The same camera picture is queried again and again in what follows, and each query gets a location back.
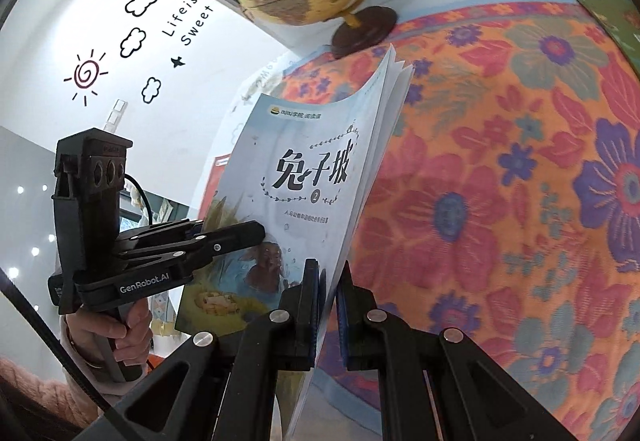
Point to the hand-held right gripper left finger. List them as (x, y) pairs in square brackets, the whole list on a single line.
[(305, 321)]

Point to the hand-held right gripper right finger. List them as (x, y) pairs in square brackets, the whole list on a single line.
[(344, 326)]

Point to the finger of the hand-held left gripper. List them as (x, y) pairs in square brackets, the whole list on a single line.
[(235, 236), (160, 233)]

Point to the pale book with brown animal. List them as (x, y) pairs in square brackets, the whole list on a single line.
[(300, 181)]

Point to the person's left forearm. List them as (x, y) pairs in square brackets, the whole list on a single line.
[(45, 391)]

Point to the person's left hand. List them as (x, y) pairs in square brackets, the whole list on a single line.
[(90, 331)]

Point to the orange floral table mat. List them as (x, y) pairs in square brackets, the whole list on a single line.
[(475, 221)]

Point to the green leaf-pattern book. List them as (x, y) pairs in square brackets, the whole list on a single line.
[(607, 16)]

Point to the white wall switch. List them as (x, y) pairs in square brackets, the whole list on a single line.
[(116, 113)]

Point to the cloud wall decal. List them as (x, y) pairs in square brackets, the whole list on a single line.
[(150, 91), (132, 42), (143, 0)]

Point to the sun wall decal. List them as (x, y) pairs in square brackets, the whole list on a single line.
[(85, 73)]

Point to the black bird wall decal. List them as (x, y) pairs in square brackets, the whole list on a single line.
[(178, 62)]

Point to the black lettering wall decal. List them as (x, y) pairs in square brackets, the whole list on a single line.
[(187, 21)]

